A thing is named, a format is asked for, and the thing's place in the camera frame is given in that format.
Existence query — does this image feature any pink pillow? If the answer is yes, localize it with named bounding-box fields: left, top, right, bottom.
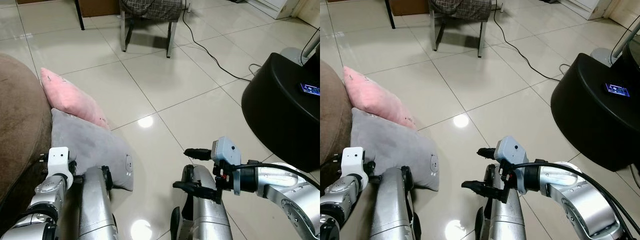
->
left=342, top=66, right=416, bottom=131
left=40, top=67, right=111, bottom=131

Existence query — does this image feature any grey pillow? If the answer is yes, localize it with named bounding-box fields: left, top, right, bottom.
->
left=50, top=108, right=135, bottom=192
left=350, top=107, right=440, bottom=192

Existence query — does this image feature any brown sofa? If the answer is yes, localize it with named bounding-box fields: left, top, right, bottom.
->
left=320, top=60, right=354, bottom=193
left=0, top=54, right=54, bottom=221

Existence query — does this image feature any silver right robot leg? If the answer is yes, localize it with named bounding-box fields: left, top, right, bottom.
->
left=474, top=163, right=534, bottom=240
left=170, top=164, right=234, bottom=240

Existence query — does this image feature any silver robot leg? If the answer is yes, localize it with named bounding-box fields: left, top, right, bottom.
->
left=76, top=166, right=119, bottom=240
left=369, top=167, right=422, bottom=240
left=474, top=163, right=534, bottom=240
left=170, top=164, right=234, bottom=240

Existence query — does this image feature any black round appliance with display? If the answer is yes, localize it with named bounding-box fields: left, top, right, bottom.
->
left=241, top=52, right=321, bottom=174
left=550, top=52, right=640, bottom=173

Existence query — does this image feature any silver left robot leg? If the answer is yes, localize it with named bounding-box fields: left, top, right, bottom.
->
left=369, top=167, right=422, bottom=240
left=76, top=166, right=119, bottom=240

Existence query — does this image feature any grey fan stand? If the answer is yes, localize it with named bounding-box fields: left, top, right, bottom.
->
left=279, top=29, right=321, bottom=68
left=590, top=14, right=640, bottom=68

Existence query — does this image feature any plaid cushion metal chair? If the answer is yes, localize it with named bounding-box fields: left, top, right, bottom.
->
left=119, top=0, right=189, bottom=59
left=429, top=0, right=494, bottom=59

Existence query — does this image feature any brown wooden cabinet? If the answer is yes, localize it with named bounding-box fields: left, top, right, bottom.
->
left=389, top=0, right=431, bottom=17
left=77, top=0, right=121, bottom=18

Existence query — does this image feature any white cabinet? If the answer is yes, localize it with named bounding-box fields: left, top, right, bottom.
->
left=556, top=0, right=640, bottom=22
left=244, top=0, right=321, bottom=21

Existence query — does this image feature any black table leg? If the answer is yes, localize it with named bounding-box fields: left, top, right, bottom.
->
left=74, top=0, right=86, bottom=31
left=384, top=0, right=397, bottom=30

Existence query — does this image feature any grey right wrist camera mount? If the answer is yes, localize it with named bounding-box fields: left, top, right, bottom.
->
left=493, top=136, right=530, bottom=169
left=210, top=137, right=242, bottom=169

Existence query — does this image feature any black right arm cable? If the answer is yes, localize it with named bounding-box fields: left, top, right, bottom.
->
left=509, top=159, right=640, bottom=237
left=231, top=160, right=321, bottom=192

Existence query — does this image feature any black floor cable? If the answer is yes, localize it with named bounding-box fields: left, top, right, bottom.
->
left=492, top=0, right=562, bottom=82
left=182, top=0, right=252, bottom=82

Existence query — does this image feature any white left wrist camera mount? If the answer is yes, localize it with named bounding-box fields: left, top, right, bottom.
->
left=341, top=146, right=369, bottom=176
left=47, top=146, right=75, bottom=176

